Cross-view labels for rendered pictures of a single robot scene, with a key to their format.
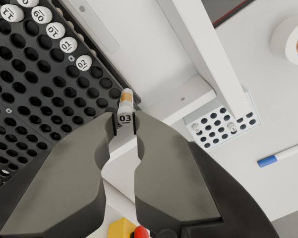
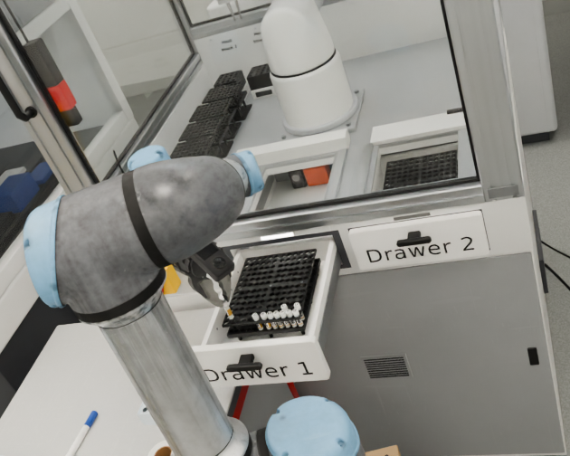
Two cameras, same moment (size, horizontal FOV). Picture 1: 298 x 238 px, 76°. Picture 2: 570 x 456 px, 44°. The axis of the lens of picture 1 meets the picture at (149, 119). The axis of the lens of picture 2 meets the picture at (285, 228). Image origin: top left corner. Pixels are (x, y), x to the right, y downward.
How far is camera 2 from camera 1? 1.32 m
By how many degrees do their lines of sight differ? 36
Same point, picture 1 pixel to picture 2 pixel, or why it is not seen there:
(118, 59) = not seen: hidden behind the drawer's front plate
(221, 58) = (211, 348)
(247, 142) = (124, 413)
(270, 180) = (63, 419)
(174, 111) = (208, 339)
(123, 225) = (173, 287)
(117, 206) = (182, 298)
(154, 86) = not seen: hidden behind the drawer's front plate
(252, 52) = not seen: hidden behind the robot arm
